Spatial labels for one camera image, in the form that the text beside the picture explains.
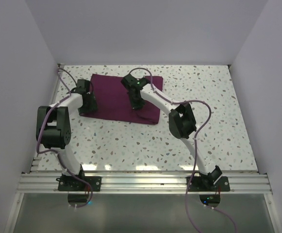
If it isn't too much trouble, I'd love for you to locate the aluminium front rail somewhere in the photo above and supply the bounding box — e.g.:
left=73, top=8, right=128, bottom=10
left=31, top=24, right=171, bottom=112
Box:
left=17, top=171, right=272, bottom=194

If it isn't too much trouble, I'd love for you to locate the purple surgical cloth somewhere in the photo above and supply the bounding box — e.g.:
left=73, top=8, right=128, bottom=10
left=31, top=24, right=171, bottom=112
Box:
left=81, top=74, right=160, bottom=125

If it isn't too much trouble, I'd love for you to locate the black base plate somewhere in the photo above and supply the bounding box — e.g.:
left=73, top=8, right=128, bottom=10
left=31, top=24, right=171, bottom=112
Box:
left=186, top=176, right=231, bottom=192
left=56, top=175, right=102, bottom=192

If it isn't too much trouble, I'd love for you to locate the aluminium rail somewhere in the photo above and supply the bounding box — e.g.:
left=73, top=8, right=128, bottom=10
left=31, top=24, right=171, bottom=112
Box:
left=17, top=171, right=272, bottom=194
left=30, top=64, right=65, bottom=172

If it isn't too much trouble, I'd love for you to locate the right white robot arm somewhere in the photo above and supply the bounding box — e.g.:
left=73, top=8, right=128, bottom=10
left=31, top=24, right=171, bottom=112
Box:
left=121, top=74, right=222, bottom=191

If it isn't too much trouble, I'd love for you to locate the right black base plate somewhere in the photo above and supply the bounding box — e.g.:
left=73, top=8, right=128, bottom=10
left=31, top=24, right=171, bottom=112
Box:
left=186, top=176, right=231, bottom=192

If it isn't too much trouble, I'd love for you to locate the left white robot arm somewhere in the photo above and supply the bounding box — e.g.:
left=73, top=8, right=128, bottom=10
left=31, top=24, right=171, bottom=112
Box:
left=36, top=79, right=98, bottom=191

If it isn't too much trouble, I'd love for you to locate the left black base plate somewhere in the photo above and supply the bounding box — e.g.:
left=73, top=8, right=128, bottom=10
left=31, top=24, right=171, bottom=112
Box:
left=56, top=175, right=102, bottom=192

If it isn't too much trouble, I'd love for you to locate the aluminium left side rail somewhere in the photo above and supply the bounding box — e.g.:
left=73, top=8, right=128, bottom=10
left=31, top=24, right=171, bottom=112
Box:
left=30, top=64, right=65, bottom=172

